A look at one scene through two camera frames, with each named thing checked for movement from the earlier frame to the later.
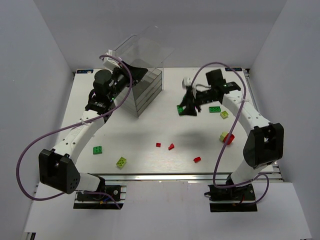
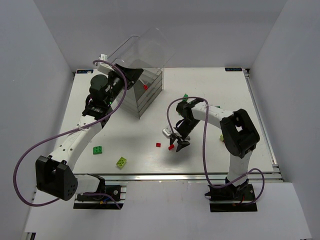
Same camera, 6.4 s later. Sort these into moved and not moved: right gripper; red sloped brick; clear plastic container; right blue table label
Moved: right gripper
Not moved: red sloped brick; right blue table label; clear plastic container
